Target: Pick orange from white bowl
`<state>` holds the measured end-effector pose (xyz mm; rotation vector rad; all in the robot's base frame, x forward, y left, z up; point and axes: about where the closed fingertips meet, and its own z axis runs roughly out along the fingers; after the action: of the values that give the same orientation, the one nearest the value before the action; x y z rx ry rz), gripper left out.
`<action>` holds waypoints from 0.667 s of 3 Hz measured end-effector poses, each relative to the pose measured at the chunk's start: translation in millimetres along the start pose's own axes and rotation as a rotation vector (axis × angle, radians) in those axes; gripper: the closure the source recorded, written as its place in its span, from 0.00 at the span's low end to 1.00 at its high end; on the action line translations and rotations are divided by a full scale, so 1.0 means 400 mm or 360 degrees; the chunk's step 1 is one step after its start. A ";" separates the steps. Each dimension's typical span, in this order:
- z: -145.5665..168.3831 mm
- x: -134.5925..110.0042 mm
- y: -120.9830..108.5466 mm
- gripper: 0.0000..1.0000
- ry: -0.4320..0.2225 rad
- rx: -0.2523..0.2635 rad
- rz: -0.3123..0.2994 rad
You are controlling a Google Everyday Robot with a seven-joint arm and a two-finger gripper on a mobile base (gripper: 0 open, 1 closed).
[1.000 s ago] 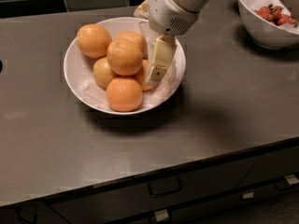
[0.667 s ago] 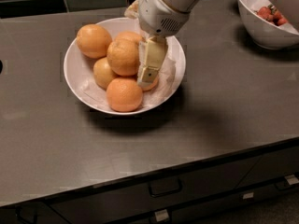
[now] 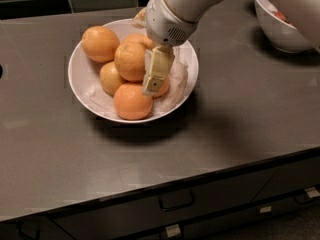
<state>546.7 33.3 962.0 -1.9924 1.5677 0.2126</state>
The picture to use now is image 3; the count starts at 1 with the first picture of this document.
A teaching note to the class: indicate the white paper liner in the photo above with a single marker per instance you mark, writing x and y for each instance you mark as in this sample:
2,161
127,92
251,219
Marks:
182,80

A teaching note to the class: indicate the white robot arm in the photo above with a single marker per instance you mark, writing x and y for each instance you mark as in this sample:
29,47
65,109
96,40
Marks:
304,15

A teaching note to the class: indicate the dark drawer front right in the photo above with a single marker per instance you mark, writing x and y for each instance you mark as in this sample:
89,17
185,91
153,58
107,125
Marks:
292,177

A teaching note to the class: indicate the orange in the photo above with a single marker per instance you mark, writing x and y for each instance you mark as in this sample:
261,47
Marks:
140,38
99,43
110,78
130,103
165,87
130,61

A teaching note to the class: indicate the dark drawer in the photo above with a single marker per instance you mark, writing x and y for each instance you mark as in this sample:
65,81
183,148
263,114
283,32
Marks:
292,177
132,217

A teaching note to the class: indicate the dark drawer front left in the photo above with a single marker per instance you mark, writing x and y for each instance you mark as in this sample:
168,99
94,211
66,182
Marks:
132,217

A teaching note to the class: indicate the strawberries in bowl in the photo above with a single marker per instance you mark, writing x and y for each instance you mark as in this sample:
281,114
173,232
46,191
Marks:
281,17

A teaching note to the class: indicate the orange front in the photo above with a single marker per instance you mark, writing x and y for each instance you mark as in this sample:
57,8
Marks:
130,103

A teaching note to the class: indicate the black drawer handle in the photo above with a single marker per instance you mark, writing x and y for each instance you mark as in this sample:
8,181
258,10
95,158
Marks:
176,200

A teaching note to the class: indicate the white bowl with strawberries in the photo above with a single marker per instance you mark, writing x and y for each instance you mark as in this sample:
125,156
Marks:
282,36

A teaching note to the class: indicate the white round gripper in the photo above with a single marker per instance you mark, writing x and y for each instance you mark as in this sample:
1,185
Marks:
164,23

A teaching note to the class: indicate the white ceramic bowl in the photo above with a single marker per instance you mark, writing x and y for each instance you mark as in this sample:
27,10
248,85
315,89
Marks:
82,71

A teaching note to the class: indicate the lower drawer front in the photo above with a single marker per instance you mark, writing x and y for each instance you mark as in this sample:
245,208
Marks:
205,226

